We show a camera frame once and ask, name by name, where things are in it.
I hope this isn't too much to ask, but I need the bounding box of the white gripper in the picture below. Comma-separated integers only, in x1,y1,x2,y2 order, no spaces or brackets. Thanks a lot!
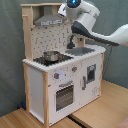
58,3,67,18

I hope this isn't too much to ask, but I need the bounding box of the right red stove knob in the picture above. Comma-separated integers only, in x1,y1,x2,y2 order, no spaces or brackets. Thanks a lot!
72,66,78,72

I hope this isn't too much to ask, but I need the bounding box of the cabinet door with dispenser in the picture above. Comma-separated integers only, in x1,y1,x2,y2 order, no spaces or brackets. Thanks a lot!
80,56,102,105

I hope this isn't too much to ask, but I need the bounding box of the grey toy sink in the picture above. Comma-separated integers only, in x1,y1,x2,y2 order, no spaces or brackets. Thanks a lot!
66,47,94,56

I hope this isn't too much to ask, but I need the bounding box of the toy oven door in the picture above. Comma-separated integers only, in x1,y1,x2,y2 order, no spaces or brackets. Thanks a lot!
56,81,74,111

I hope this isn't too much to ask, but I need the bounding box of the black toy stovetop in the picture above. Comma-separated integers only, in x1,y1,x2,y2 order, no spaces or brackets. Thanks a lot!
35,54,71,66

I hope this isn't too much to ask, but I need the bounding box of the red stove knob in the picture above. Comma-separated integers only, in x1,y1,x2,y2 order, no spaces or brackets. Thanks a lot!
72,66,78,72
54,73,60,79

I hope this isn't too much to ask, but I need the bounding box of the grey range hood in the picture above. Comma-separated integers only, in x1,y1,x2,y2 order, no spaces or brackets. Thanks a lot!
34,5,63,27

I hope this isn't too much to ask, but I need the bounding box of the wooden toy kitchen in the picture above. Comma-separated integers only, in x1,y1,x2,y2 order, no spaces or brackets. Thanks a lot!
22,3,105,127

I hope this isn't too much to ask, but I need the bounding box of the black toy faucet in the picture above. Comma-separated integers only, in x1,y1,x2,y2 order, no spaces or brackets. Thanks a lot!
67,35,75,49

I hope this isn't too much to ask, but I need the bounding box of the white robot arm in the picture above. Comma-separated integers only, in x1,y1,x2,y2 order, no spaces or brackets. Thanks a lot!
58,0,128,46

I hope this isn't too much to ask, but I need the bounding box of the silver toy pot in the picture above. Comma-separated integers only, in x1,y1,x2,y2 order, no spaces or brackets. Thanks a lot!
44,51,60,61

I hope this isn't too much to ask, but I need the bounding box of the left red stove knob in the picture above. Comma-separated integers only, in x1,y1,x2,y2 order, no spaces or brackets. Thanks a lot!
54,73,60,79

